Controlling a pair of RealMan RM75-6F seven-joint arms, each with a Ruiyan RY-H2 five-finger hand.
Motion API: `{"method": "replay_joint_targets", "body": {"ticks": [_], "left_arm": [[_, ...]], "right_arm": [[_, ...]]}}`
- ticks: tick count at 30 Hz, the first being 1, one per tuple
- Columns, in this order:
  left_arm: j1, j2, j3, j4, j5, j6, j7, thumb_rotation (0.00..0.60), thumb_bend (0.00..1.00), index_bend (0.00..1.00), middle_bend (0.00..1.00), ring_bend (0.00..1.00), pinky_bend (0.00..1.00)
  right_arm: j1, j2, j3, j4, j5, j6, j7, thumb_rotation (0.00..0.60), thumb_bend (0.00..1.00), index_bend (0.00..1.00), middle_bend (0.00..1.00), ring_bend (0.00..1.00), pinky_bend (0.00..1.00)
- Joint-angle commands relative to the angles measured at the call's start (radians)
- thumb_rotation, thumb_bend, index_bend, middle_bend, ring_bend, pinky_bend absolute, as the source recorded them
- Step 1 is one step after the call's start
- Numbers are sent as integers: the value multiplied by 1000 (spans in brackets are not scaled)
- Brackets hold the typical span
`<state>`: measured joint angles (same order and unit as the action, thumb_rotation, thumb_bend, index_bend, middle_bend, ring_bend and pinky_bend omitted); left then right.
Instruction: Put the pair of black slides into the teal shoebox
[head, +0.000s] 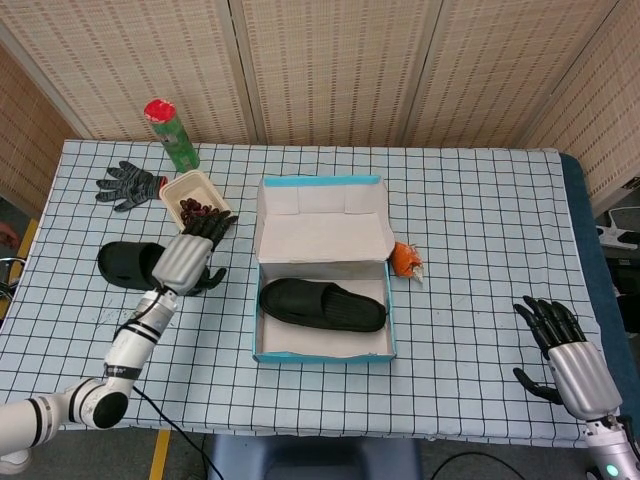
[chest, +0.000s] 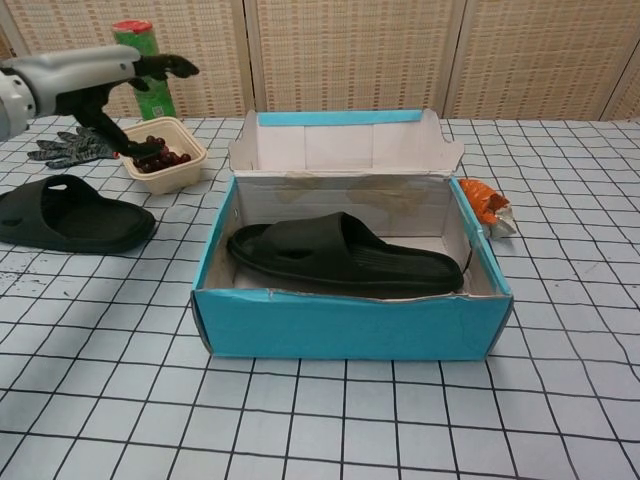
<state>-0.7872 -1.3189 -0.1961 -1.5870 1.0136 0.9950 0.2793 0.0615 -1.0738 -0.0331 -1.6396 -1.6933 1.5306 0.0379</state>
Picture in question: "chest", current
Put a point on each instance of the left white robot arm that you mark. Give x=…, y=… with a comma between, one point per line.
x=12, y=110

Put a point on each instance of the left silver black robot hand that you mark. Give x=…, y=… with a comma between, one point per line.
x=85, y=67

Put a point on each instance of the green can with red lid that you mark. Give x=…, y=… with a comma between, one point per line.
x=157, y=102

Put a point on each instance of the woven bamboo screen panel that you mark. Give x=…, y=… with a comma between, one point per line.
x=627, y=100
x=215, y=55
x=540, y=55
x=350, y=55
x=10, y=45

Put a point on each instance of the crumpled orange snack bag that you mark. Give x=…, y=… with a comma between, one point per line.
x=480, y=197

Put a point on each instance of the pile of dark red cherries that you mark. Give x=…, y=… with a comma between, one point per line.
x=172, y=159

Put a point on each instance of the blue checkered tablecloth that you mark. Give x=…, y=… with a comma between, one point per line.
x=320, y=425

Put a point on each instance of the beige food container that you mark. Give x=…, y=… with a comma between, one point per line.
x=170, y=181

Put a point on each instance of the blue cardboard shoe box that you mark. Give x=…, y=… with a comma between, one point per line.
x=350, y=330

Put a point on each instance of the black rubber slipper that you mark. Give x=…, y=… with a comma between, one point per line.
x=325, y=250
x=100, y=225

